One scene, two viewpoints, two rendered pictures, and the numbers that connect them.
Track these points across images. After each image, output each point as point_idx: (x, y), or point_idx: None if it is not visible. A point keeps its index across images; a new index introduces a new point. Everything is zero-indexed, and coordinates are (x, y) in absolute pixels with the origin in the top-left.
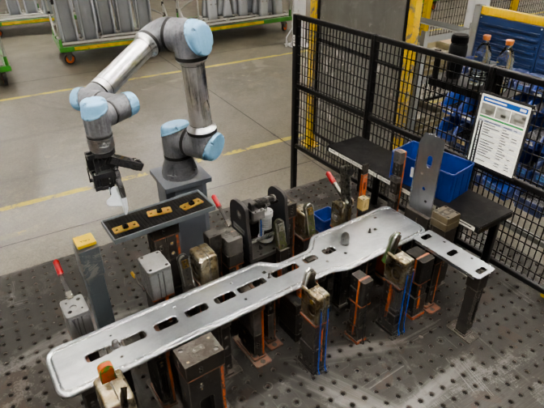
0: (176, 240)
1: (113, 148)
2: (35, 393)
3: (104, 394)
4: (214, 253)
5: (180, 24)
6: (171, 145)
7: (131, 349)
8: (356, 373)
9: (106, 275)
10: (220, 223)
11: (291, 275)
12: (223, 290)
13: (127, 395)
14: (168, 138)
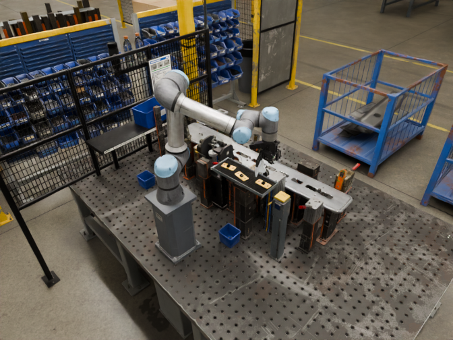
0: None
1: None
2: (326, 272)
3: (350, 174)
4: (254, 164)
5: (179, 75)
6: (178, 172)
7: (317, 186)
8: None
9: (220, 284)
10: (142, 237)
11: (245, 152)
12: None
13: (345, 168)
14: (177, 168)
